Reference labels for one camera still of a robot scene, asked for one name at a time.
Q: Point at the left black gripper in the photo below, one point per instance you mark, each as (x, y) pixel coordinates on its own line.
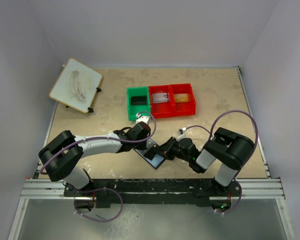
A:
(141, 146)

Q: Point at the black card in green bin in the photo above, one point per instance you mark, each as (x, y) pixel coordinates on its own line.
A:
(139, 100)

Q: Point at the middle red plastic bin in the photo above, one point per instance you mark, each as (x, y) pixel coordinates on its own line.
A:
(162, 109)

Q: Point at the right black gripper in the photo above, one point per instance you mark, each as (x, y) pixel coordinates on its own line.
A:
(164, 149)

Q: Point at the right red plastic bin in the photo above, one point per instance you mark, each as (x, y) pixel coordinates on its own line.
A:
(188, 108)

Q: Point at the black card holder wallet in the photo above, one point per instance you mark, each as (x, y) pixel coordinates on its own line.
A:
(148, 154)

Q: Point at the small whiteboard with wooden frame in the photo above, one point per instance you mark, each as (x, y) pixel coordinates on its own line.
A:
(76, 86)

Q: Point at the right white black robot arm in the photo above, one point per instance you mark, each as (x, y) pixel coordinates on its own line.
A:
(232, 149)

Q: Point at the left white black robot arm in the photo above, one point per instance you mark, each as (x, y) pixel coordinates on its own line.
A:
(61, 155)

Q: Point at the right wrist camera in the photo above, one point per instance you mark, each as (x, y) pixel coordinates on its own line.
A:
(181, 133)

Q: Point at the silver card in red bin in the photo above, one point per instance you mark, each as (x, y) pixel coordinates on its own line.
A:
(158, 98)

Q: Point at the green plastic bin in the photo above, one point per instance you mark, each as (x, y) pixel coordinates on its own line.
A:
(132, 110)

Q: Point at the red plastic bin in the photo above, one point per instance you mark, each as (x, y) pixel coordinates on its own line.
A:
(162, 109)
(188, 108)

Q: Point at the orange card in red bin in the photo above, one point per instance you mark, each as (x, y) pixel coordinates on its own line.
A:
(181, 98)

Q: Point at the aluminium frame rail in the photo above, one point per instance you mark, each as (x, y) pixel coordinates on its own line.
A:
(251, 189)

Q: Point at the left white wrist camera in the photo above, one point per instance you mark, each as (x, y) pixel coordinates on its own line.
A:
(142, 118)

